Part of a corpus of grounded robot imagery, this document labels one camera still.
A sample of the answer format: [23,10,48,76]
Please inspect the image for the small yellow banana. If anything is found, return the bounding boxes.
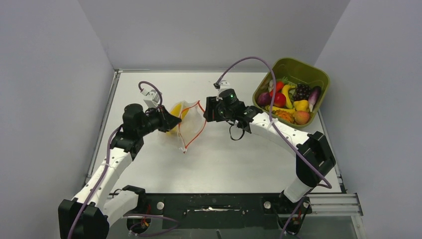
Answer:
[281,85,296,109]

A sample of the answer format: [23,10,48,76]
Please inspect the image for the yellow banana bunch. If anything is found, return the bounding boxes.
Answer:
[167,101,191,135]

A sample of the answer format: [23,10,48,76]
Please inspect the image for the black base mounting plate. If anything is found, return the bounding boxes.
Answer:
[126,193,313,237]

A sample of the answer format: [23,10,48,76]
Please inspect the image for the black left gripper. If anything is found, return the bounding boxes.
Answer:
[138,104,182,136]

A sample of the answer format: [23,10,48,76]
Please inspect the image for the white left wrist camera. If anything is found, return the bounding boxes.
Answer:
[141,89,162,108]

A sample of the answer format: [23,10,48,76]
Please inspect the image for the green plastic bin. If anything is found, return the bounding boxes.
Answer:
[252,58,330,128]

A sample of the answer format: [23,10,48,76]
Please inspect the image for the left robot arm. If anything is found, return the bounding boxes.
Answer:
[58,104,182,239]

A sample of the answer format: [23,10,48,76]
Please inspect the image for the orange carrot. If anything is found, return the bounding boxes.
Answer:
[273,81,285,93]

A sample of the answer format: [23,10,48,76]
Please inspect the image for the peach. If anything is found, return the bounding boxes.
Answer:
[293,111,311,125]

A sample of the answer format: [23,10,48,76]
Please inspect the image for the aluminium frame rail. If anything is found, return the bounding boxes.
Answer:
[309,193,363,217]

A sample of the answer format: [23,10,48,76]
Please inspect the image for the red apple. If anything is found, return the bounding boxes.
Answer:
[273,92,286,108]

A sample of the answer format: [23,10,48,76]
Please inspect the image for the dark purple grapes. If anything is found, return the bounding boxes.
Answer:
[293,84,312,101]

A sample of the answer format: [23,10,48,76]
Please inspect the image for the purple red onion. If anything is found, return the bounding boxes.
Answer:
[256,92,272,107]

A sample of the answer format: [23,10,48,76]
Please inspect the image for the purple eggplant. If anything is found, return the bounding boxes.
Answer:
[308,86,321,112]

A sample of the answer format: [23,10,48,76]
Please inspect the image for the clear zip top bag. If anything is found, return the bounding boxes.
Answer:
[164,100,207,153]

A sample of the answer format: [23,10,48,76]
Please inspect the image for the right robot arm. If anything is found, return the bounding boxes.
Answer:
[204,89,336,213]

